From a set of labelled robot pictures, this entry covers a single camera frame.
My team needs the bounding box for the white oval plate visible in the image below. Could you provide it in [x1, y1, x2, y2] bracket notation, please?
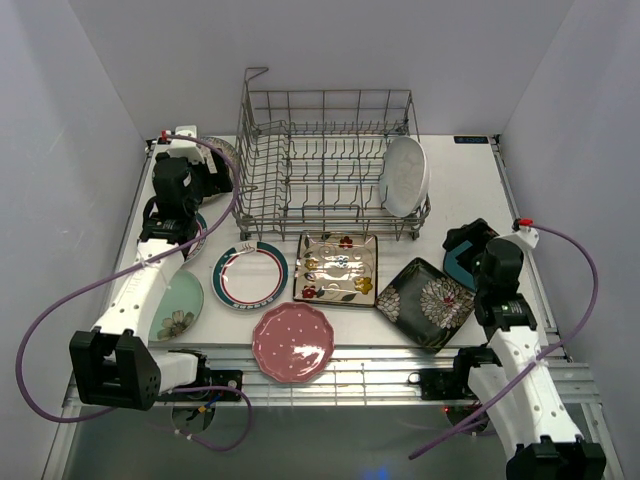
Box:
[378, 136, 430, 218]

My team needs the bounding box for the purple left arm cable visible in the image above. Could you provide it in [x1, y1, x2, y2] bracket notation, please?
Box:
[14, 132, 257, 452]

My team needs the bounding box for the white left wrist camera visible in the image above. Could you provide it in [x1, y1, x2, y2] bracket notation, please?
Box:
[158, 125, 207, 164]

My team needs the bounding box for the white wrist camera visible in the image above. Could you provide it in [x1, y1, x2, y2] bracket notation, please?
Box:
[158, 125, 207, 164]
[511, 218, 539, 250]

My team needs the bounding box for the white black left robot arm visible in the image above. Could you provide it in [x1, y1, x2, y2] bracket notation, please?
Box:
[69, 147, 233, 410]

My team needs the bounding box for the grey wire dish rack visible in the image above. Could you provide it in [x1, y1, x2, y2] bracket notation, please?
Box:
[234, 67, 431, 240]

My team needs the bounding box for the pink dotted scalloped plate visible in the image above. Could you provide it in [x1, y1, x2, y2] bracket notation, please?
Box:
[252, 302, 335, 383]

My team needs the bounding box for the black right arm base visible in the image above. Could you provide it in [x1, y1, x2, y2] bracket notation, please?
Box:
[408, 345, 502, 400]

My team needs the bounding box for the white plate green red rim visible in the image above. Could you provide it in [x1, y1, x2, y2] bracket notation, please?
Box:
[182, 212, 209, 265]

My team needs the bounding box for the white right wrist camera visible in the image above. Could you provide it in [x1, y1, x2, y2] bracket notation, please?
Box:
[511, 218, 539, 250]

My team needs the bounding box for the dark logo sticker right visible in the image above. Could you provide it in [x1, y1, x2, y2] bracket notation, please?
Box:
[453, 135, 490, 145]

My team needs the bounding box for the mint green flower plate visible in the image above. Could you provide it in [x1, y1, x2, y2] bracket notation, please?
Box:
[149, 270, 204, 342]

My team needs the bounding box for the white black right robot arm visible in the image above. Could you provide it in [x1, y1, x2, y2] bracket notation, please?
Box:
[443, 219, 606, 479]

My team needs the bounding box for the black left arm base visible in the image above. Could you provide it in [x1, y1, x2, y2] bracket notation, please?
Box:
[159, 351, 243, 404]

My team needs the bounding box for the white plate steam logo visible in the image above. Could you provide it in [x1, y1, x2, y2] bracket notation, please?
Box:
[211, 241, 289, 311]

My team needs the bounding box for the black floral square plate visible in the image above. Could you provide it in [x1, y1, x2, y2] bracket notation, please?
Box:
[375, 257, 474, 354]

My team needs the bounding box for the cream floral square plate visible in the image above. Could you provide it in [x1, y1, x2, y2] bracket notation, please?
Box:
[293, 232, 378, 308]

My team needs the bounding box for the speckled brown round plate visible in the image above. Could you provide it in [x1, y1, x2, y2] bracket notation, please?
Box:
[203, 137, 240, 168]

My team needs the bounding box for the teal square plate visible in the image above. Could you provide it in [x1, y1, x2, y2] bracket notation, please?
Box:
[443, 246, 475, 292]

